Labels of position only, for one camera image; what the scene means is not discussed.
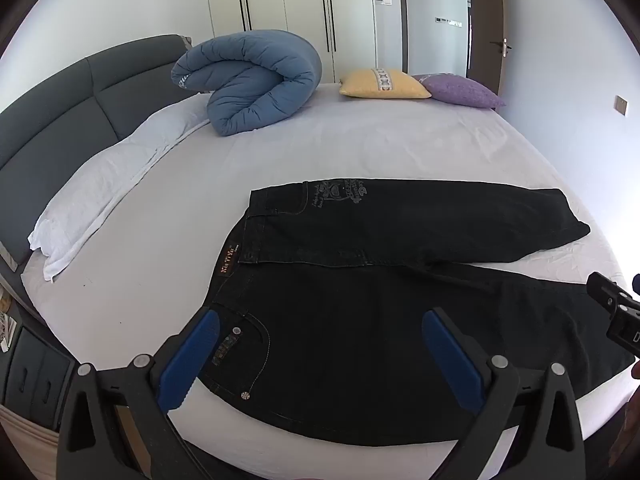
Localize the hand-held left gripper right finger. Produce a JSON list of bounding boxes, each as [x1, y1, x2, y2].
[[422, 306, 586, 480]]

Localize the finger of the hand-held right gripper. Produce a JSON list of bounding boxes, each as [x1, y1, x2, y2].
[[587, 272, 640, 314]]

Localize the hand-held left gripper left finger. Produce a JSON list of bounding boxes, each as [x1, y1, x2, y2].
[[56, 307, 221, 480]]

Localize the black denim pants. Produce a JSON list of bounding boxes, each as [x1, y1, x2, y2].
[[187, 177, 638, 448]]

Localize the dark grey nightstand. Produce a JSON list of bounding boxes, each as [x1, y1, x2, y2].
[[0, 324, 77, 431]]

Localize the beige curtain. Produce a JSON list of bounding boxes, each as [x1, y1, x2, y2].
[[0, 402, 57, 463]]

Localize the white pillow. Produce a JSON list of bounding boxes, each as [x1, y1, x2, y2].
[[27, 97, 211, 283]]

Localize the purple cushion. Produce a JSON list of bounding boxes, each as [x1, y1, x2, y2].
[[411, 73, 507, 110]]

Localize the grey upholstered headboard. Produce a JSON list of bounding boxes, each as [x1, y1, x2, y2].
[[0, 34, 193, 281]]

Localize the yellow cushion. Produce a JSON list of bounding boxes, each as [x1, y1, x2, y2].
[[339, 67, 432, 99]]

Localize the rolled blue duvet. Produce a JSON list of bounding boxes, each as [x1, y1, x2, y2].
[[171, 30, 323, 137]]

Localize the brown door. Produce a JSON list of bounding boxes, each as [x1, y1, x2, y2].
[[467, 0, 512, 97]]

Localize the white wardrobe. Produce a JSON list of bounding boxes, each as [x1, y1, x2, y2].
[[202, 0, 401, 86]]

